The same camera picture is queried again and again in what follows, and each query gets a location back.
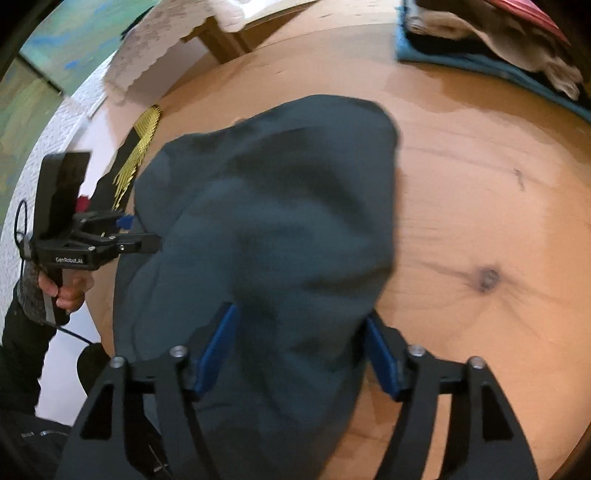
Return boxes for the folded navy garment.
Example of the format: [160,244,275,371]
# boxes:
[411,28,509,55]

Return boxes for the raised wooden platform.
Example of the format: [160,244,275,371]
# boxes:
[90,0,591,480]

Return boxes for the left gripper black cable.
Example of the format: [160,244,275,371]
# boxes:
[13,198,95,344]

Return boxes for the dark grey pants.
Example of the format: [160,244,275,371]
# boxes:
[113,93,400,480]

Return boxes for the folded blue garment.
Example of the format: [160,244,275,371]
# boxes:
[396,0,591,123]

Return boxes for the black round seat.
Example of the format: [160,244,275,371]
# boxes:
[76,344,114,402]

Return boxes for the folded beige garment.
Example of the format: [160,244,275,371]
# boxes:
[404,0,583,100]

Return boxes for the person's left forearm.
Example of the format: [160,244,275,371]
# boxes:
[0,258,61,416]

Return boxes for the black shirt with gold print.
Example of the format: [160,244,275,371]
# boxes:
[90,105,162,222]

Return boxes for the person's left hand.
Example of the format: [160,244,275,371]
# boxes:
[37,271,89,315]

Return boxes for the folded pink shirt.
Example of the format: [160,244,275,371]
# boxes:
[489,0,573,47]

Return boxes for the person's black jacket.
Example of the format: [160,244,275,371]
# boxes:
[0,408,162,480]

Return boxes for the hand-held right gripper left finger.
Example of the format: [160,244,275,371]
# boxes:
[55,302,240,480]

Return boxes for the white lace tablecloth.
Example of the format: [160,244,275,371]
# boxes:
[104,0,315,93]

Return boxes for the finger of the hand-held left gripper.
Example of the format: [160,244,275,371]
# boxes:
[74,210,136,232]
[92,231,163,256]

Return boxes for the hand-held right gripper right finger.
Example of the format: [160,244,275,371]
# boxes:
[365,309,540,480]

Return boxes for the low wooden table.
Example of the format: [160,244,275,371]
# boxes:
[182,0,324,65]

